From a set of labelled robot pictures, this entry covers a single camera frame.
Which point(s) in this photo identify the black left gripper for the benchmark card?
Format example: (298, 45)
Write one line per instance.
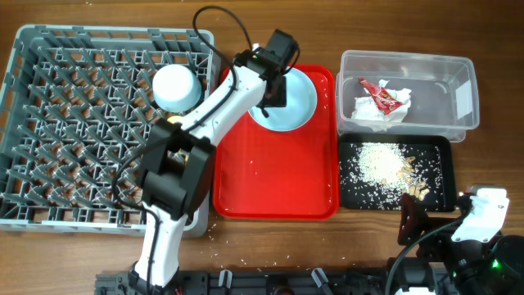
(280, 102)

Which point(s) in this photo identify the light blue plate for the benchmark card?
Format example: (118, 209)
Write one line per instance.
(301, 104)

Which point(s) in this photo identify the rice and food scraps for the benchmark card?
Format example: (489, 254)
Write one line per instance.
(374, 176)

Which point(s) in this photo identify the white paper napkin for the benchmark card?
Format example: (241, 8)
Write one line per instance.
(366, 109)

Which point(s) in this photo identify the light blue bowl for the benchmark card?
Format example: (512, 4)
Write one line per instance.
(176, 89)

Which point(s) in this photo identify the red snack wrapper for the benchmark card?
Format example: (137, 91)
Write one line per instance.
(384, 101)

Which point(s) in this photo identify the yellow plastic cup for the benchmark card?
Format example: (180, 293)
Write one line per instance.
(175, 119)

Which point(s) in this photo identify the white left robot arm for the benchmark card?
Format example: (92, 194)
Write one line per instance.
(178, 160)

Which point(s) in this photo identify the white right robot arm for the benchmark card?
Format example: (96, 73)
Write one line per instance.
(468, 253)

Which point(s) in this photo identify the black waste tray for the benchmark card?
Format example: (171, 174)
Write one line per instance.
(442, 143)

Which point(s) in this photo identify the grey dishwasher rack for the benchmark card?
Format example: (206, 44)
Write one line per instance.
(76, 102)

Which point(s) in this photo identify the clear plastic bin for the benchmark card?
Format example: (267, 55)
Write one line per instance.
(444, 93)

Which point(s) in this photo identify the red plastic tray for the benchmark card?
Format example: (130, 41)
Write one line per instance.
(269, 175)

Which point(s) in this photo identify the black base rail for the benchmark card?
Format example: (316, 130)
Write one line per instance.
(314, 282)

